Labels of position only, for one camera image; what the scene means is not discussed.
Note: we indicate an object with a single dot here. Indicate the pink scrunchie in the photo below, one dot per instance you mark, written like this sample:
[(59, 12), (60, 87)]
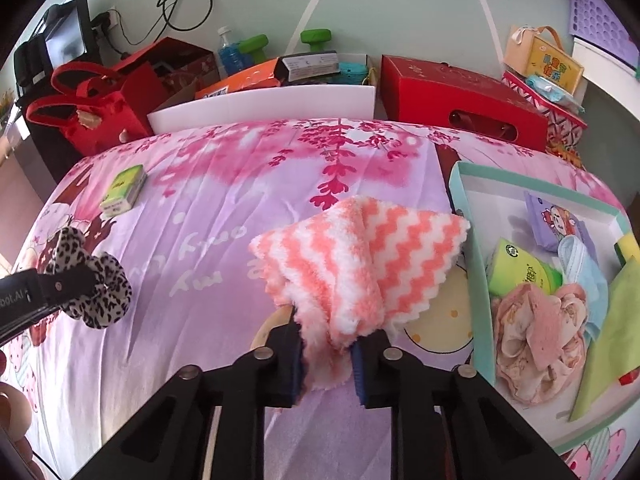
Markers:
[(530, 340)]

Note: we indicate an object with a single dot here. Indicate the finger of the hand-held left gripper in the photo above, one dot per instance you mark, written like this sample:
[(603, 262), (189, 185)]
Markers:
[(57, 287)]

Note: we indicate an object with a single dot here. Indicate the red patterned tin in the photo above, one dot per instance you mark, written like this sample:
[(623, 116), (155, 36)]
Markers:
[(565, 127)]

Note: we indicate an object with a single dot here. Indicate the green cloth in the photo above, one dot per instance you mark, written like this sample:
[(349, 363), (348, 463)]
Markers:
[(615, 340)]

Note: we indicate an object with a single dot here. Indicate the green dumbbell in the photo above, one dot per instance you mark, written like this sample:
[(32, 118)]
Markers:
[(254, 47), (317, 40)]

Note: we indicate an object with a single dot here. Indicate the red cardboard box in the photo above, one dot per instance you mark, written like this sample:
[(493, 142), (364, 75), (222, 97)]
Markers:
[(440, 90)]

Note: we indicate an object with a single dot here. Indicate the orange box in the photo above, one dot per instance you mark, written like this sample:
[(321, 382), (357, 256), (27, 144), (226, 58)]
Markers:
[(245, 77)]

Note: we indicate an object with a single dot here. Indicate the black and grey box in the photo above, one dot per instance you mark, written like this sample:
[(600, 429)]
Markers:
[(310, 66)]

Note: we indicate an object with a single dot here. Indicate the teal box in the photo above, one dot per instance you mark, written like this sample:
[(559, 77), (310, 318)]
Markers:
[(355, 72)]

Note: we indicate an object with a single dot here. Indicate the small green tissue pack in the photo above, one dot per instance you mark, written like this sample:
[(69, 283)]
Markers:
[(122, 192)]

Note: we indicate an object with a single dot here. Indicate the blue face mask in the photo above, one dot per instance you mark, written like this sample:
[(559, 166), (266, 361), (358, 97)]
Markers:
[(582, 265)]

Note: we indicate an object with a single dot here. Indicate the white tray with teal rim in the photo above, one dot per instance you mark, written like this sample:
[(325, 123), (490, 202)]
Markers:
[(480, 220)]

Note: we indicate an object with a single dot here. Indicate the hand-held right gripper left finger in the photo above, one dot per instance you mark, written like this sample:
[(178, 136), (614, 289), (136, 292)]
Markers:
[(287, 365)]

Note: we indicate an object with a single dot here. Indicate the dark red open box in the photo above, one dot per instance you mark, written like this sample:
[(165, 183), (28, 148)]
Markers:
[(145, 85)]

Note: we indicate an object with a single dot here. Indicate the leopard print scrunchie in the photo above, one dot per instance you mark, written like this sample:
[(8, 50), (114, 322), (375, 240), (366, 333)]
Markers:
[(107, 290)]

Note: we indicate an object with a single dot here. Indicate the white shelf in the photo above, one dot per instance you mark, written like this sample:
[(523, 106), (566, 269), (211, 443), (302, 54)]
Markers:
[(610, 80)]

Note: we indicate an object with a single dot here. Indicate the wall power socket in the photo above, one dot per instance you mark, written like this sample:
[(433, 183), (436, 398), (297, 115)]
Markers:
[(107, 21)]

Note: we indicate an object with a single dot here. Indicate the person's left hand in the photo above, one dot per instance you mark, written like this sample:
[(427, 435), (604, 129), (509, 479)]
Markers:
[(12, 410)]

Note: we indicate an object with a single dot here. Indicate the wet wipes pack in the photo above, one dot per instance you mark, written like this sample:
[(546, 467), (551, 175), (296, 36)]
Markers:
[(552, 91)]

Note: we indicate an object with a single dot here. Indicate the black monitor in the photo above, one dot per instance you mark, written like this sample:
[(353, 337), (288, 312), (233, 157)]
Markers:
[(65, 40)]

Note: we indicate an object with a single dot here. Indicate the purple plastic basket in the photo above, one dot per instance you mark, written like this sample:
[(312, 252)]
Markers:
[(600, 20)]

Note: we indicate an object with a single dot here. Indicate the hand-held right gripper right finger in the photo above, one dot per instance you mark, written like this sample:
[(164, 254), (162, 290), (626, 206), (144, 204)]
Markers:
[(370, 375)]

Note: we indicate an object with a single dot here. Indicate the blue liquid bottle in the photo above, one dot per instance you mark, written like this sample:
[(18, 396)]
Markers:
[(231, 60)]

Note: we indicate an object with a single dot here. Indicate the red and yellow packet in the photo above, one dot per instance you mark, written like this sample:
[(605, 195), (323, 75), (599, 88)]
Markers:
[(562, 155)]

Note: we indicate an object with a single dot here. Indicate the purple tissue pack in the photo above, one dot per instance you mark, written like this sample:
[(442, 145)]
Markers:
[(555, 220)]

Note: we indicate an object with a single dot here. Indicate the pink and white zigzag towel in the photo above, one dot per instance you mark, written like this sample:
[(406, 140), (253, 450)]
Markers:
[(350, 260)]

